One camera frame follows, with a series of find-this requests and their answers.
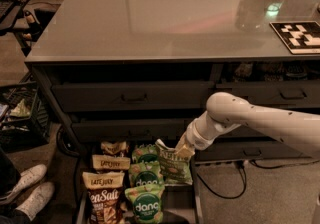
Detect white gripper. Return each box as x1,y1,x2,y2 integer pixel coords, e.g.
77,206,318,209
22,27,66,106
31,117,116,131
175,111,239,158

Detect green jalapeno Kettle chip bag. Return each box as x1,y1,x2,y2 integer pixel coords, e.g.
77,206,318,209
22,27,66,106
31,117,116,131
155,139,193,185

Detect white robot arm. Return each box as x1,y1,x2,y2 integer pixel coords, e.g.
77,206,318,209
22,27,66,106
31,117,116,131
178,92,320,224

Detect rear green Dang chip bag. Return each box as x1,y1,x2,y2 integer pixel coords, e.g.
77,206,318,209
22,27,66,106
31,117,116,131
132,144,158,163

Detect green dang chip bag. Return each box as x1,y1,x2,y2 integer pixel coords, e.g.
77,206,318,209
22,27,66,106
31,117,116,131
125,184,165,224
129,161,164,187
132,144,158,163

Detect middle left drawer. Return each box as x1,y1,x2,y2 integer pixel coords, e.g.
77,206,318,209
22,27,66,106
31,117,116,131
72,118,193,142

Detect middle green Dang chip bag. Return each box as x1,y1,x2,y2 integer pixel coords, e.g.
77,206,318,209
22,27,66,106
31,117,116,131
129,161,164,187

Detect middle right drawer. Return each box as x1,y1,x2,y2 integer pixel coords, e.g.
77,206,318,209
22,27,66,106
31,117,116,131
202,113,320,139

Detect front green Dang chip bag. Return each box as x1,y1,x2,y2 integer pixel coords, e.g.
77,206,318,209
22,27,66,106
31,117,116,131
125,184,165,224

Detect rear Late July chip bag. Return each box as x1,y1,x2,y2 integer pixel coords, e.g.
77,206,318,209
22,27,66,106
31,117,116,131
101,141,129,157

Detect late july chip bag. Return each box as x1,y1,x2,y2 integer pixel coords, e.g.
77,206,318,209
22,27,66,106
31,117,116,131
82,172,124,224
101,141,129,157
92,155,131,171

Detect middle Late July chip bag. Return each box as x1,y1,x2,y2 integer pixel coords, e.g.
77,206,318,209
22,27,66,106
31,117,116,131
92,155,131,171

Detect front Late July chip bag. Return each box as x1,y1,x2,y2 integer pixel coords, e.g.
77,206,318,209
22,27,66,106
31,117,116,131
82,172,124,224

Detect snack bags in top drawer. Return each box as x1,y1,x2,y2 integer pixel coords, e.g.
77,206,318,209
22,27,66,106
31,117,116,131
227,61,320,82

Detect dark grey drawer cabinet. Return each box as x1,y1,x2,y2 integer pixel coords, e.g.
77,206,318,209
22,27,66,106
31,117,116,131
24,0,320,224

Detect top left drawer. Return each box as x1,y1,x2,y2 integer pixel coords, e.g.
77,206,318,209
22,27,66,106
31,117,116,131
52,81,214,112

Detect top right drawer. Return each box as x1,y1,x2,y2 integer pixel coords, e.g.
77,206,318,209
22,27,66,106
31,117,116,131
216,80,320,108

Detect upper white sneaker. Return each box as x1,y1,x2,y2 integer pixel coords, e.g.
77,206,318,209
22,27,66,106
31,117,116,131
0,164,47,205

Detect white sneaker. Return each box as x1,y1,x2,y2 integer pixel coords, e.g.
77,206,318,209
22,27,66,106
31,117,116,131
0,164,47,205
16,182,55,224

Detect lower white sneaker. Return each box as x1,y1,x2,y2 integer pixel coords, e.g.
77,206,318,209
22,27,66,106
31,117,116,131
16,182,55,224

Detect black plastic crate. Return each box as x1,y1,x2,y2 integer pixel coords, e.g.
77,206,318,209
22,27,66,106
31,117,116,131
0,82,51,152

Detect black white fiducial marker board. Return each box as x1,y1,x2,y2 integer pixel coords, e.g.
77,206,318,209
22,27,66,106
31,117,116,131
270,21,320,55

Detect black power cable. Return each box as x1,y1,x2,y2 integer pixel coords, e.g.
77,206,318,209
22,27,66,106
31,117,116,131
195,158,320,200

